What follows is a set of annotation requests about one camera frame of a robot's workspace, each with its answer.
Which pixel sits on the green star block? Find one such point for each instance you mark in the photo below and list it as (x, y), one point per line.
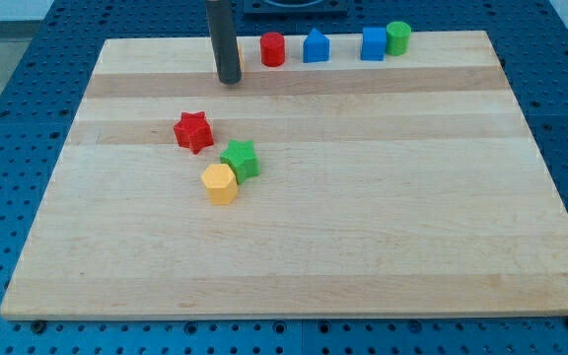
(240, 156)

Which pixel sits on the yellow hexagon block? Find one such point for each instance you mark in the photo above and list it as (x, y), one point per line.
(220, 183)

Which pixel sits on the red star block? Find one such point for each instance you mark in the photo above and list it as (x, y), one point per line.
(193, 131)

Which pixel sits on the light wooden board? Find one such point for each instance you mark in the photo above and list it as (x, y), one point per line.
(405, 188)

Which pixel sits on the yellow block behind rod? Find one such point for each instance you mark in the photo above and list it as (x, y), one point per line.
(241, 57)

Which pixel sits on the red cylinder block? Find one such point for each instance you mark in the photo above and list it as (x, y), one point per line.
(272, 49)

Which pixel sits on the blue house-shaped block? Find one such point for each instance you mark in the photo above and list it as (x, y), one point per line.
(316, 47)

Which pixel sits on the blue cube block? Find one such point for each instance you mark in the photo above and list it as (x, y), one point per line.
(374, 42)

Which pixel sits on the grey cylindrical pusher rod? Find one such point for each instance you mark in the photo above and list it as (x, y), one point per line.
(224, 41)

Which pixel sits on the green cylinder block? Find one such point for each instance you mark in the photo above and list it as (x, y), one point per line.
(398, 35)

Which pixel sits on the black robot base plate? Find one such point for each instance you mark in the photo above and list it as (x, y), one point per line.
(294, 7)

